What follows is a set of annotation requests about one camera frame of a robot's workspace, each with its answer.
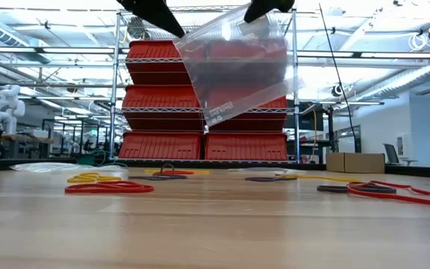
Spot white cable coil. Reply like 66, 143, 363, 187
408, 32, 430, 52

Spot red rubber band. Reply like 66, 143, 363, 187
64, 180, 155, 194
346, 179, 430, 208
154, 170, 196, 176

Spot dark rubber band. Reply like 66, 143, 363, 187
128, 163, 189, 182
243, 176, 299, 183
316, 184, 398, 194

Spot black monitor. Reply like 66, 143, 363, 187
286, 102, 325, 132

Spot round ceiling fixture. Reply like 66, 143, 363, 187
329, 84, 346, 98

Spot thin black hanging cable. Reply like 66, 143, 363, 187
318, 2, 362, 154

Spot wooden workbench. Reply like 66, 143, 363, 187
0, 129, 55, 160

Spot dark round spool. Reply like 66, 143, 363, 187
127, 16, 151, 40

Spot chrome wire shelf rack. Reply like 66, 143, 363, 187
108, 4, 302, 165

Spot grey office chair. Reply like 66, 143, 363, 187
382, 143, 417, 167

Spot small cardboard box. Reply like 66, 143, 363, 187
325, 152, 386, 174

